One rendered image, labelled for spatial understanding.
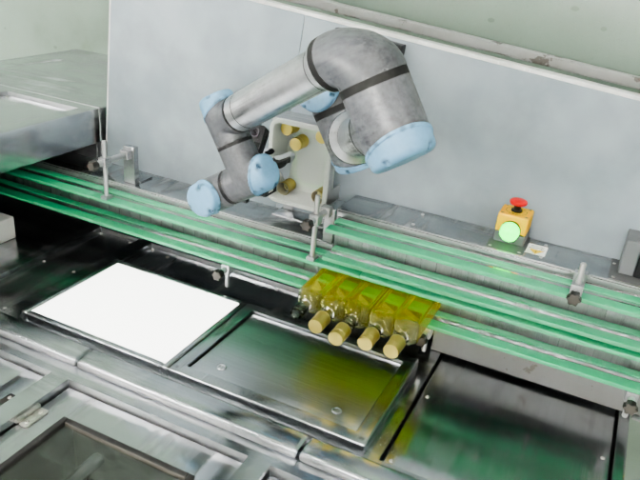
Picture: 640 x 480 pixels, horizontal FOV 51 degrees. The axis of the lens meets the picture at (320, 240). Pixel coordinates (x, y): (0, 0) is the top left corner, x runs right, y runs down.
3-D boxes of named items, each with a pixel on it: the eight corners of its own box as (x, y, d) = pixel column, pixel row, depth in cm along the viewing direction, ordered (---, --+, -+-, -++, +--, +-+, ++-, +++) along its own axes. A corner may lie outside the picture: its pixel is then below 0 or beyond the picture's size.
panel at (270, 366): (117, 268, 193) (22, 321, 165) (117, 258, 192) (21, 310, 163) (417, 370, 160) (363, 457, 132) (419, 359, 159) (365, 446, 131)
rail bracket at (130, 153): (139, 180, 204) (86, 202, 185) (138, 126, 197) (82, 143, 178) (152, 183, 202) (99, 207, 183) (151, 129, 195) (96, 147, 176)
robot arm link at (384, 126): (357, 98, 157) (416, 58, 103) (381, 159, 159) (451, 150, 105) (310, 118, 156) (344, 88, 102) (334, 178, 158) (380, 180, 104)
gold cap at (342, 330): (334, 333, 147) (326, 343, 143) (336, 319, 146) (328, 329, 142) (350, 338, 146) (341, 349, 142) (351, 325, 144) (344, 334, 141)
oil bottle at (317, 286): (331, 275, 174) (293, 311, 156) (333, 255, 172) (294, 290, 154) (351, 281, 172) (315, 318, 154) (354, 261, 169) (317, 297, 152)
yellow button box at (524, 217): (499, 229, 164) (492, 239, 158) (505, 200, 161) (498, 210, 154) (528, 236, 161) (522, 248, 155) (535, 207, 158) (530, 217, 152)
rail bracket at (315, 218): (318, 247, 172) (296, 266, 162) (325, 185, 165) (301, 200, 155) (330, 250, 171) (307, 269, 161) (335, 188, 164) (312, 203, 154)
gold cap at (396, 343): (389, 333, 144) (381, 343, 140) (404, 334, 142) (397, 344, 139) (390, 349, 145) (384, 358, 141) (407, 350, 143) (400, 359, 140)
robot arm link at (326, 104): (351, 40, 151) (321, 46, 140) (374, 97, 152) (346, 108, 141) (310, 62, 158) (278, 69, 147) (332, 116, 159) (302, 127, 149)
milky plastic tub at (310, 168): (280, 190, 187) (265, 199, 179) (286, 110, 177) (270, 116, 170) (338, 205, 180) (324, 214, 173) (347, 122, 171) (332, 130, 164)
